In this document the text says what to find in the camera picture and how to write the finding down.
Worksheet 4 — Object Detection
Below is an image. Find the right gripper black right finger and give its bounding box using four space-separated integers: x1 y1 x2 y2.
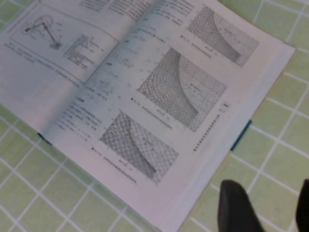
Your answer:
295 178 309 232

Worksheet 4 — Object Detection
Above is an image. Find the hardcover textbook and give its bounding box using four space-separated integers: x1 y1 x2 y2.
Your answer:
0 0 296 232

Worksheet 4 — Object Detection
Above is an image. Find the green white checked tablecloth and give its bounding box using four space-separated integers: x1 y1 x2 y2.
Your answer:
0 0 309 232

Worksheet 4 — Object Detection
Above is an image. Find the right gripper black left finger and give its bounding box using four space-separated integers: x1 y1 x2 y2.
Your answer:
218 179 265 232

